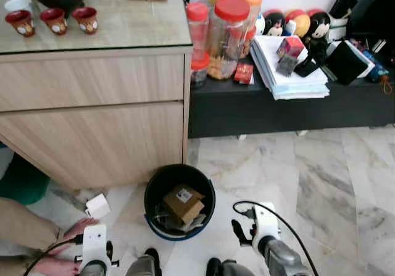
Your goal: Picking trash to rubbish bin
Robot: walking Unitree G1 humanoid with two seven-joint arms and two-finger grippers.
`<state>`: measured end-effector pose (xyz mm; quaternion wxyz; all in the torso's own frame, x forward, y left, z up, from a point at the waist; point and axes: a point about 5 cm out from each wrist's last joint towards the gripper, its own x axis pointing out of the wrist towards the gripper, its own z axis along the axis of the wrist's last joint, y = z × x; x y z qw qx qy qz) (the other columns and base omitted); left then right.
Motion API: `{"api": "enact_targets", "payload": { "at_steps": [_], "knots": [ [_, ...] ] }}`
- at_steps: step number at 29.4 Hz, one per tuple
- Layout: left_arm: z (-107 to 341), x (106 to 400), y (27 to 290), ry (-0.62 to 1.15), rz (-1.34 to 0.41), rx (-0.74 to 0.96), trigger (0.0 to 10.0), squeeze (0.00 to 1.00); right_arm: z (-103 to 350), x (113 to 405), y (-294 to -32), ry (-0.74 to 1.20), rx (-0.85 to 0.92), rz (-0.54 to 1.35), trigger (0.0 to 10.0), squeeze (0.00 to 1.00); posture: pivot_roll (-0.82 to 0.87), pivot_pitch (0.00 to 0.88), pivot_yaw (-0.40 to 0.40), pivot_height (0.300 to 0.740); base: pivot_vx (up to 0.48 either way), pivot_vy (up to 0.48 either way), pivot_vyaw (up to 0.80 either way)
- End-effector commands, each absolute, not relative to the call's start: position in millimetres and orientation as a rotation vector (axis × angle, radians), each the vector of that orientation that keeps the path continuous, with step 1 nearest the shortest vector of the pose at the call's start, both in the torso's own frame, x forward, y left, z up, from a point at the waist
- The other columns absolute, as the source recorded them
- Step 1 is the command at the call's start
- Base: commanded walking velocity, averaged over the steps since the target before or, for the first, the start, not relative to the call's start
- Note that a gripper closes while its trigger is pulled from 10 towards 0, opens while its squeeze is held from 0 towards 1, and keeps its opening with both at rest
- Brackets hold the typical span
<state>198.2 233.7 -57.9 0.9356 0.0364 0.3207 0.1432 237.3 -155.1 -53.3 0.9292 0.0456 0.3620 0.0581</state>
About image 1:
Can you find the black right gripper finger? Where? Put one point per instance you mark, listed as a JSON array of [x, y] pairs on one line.
[[238, 231]]

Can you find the black round rubbish bin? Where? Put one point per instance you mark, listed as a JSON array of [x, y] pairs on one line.
[[154, 192]]

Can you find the grey left robot leg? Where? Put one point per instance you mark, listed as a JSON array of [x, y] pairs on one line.
[[143, 267]]

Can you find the grey robot leg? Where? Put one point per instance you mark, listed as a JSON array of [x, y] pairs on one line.
[[143, 267], [231, 268]]

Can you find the grey right robot leg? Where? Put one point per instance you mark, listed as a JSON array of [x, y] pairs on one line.
[[231, 268]]

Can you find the person bare foot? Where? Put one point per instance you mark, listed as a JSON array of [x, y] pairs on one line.
[[77, 228], [55, 267]]

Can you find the small white box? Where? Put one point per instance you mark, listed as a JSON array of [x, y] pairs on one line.
[[97, 207]]

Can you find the small brown labelled cardboard box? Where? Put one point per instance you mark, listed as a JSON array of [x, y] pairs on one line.
[[184, 205]]

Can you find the person bare leg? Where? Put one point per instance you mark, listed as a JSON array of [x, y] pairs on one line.
[[24, 223]]

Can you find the person green shorts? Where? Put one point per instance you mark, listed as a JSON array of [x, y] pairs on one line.
[[21, 180]]

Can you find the black low shelf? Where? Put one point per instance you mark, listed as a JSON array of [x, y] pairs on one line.
[[278, 112]]

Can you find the light wooden drawer cabinet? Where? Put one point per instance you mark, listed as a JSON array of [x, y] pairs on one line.
[[92, 121]]

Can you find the stack of white papers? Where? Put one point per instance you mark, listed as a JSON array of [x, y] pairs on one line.
[[278, 81]]

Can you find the small red packet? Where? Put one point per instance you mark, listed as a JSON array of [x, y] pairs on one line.
[[244, 73]]

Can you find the short red lid dark jar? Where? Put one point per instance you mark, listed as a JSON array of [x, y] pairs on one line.
[[199, 69]]

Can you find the black phone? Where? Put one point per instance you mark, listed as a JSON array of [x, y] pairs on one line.
[[307, 67]]

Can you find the small red and grey box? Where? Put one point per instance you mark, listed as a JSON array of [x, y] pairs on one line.
[[290, 54]]

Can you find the large red lid snack jar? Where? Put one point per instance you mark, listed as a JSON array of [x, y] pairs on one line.
[[227, 38]]

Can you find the black square case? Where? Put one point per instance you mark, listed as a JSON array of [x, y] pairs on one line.
[[347, 63]]

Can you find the slim red lid plastic jar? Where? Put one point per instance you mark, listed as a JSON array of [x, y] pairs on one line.
[[197, 29]]

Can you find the small black mouse figure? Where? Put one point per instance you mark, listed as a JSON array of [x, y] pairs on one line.
[[274, 24]]

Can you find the blue and white packet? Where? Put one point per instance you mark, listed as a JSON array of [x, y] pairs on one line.
[[375, 66]]

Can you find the orange and red round figure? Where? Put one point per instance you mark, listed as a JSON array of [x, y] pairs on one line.
[[299, 23]]

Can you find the tall black mouse figure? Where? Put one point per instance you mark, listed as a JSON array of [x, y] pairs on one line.
[[318, 29]]

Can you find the white holder cup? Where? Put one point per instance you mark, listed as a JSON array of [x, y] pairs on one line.
[[336, 29]]

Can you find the orange lid plastic jar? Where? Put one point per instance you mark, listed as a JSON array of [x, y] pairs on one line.
[[253, 4]]

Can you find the red owl face cup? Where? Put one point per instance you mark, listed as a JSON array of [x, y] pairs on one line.
[[54, 21], [85, 20], [20, 24]]

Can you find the black remote control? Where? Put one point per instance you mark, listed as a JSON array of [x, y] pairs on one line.
[[342, 1]]

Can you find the small white dish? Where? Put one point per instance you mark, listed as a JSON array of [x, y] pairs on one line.
[[16, 5]]

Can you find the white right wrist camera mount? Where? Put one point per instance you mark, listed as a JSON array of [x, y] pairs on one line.
[[266, 226]]

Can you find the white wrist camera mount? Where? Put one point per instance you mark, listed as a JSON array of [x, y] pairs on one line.
[[266, 226], [94, 245]]

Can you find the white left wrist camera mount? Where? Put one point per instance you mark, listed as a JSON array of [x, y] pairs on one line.
[[94, 245]]

